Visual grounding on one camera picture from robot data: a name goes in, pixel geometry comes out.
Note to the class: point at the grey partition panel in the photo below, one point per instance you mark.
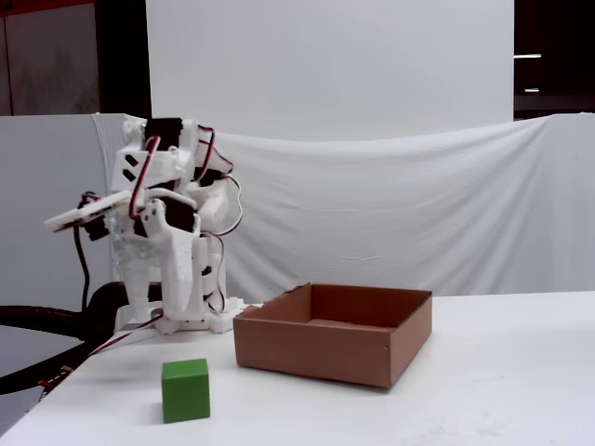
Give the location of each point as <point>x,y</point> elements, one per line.
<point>46,162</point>

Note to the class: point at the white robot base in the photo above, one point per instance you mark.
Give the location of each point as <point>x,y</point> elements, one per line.
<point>223,320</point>

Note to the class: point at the white backdrop board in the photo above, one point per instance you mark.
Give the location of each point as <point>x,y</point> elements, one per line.
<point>325,69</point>

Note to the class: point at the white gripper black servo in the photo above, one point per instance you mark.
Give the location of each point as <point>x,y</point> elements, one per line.
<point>178,260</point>

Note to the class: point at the white draped cloth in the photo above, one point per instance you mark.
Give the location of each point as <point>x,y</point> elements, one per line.
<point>372,209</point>

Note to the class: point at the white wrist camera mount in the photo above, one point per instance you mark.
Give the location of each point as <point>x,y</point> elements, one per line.
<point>83,213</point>

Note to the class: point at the brown cardboard box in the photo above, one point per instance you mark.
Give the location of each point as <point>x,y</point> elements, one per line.
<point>316,348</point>

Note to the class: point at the black curved tube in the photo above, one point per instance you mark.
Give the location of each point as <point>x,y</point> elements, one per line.
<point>46,318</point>

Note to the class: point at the brown wooden panel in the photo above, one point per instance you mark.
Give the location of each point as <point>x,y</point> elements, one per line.
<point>51,56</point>

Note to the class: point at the small brown ribbon connector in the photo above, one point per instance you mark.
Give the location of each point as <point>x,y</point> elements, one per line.
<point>67,370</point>

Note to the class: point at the green cube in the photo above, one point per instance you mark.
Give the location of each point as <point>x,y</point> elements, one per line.
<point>186,395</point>

